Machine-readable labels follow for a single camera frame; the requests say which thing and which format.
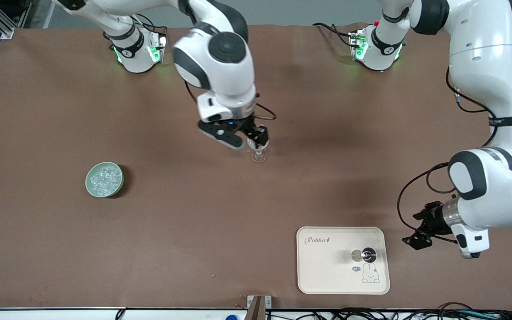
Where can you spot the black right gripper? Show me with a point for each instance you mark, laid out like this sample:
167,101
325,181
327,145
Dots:
248,126

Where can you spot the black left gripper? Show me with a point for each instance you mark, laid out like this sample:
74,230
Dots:
434,218

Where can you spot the pile of clear ice cubes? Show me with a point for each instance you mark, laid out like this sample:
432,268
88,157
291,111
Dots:
104,179

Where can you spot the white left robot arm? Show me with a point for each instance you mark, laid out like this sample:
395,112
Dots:
482,66

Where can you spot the clear wine glass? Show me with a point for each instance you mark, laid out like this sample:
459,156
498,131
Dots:
259,155

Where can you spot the cream rabbit print tray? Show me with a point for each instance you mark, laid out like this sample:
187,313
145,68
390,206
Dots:
327,275

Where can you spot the brown table cover mat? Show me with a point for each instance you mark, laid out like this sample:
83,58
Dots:
194,231

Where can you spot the green round bowl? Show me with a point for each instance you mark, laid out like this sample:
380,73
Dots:
88,184

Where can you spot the blue round cap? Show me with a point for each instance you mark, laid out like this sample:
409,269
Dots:
232,317

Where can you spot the metal bracket with brown post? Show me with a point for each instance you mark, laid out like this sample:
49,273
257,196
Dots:
258,306

